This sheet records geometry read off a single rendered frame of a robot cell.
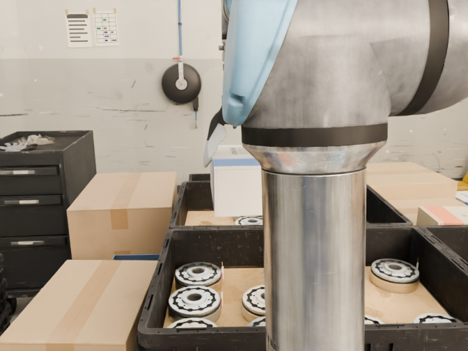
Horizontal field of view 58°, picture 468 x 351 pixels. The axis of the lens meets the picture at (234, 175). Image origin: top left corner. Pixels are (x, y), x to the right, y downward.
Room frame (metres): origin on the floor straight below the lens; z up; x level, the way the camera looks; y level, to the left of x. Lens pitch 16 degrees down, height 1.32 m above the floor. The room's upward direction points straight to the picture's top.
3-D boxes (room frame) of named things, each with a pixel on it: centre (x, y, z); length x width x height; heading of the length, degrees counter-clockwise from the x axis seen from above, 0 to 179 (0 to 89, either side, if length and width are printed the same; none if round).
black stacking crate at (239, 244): (0.73, 0.00, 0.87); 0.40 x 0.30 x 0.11; 2
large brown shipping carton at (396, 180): (1.54, -0.57, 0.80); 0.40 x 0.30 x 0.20; 98
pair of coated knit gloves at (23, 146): (2.10, 1.12, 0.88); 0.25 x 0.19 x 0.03; 5
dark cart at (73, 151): (2.22, 1.06, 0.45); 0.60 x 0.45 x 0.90; 5
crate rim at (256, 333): (0.73, 0.00, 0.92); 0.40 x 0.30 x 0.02; 2
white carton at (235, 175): (0.80, -0.02, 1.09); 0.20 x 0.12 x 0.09; 5
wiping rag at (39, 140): (2.33, 1.12, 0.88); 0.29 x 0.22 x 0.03; 5
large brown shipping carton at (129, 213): (1.34, 0.35, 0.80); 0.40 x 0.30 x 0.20; 6
